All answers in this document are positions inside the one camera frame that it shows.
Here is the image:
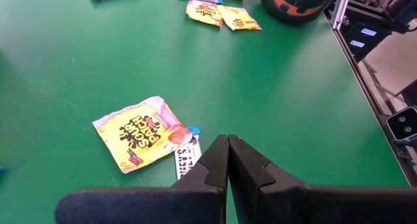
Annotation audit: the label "white table-level camera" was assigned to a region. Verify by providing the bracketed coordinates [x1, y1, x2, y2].
[385, 105, 417, 143]

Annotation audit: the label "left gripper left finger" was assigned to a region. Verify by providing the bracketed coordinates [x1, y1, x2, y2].
[54, 134, 229, 224]

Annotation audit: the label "black table edge frame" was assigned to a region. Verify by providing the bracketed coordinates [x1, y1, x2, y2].
[324, 0, 417, 189]

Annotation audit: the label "black box white labels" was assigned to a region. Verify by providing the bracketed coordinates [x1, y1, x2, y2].
[340, 8, 411, 62]

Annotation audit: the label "white metal frame bracket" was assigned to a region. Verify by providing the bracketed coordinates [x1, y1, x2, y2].
[331, 0, 353, 31]

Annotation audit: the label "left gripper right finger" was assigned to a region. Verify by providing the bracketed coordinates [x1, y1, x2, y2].
[227, 134, 417, 224]

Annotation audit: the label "green table mat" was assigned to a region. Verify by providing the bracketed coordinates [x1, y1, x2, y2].
[0, 0, 410, 224]

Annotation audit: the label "yellow Sour Patch Kids packet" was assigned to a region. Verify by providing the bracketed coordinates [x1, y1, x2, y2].
[92, 95, 194, 175]
[185, 0, 225, 29]
[217, 5, 263, 32]

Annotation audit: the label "black pumpkin face bucket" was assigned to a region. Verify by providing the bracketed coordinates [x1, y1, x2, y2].
[259, 0, 341, 25]

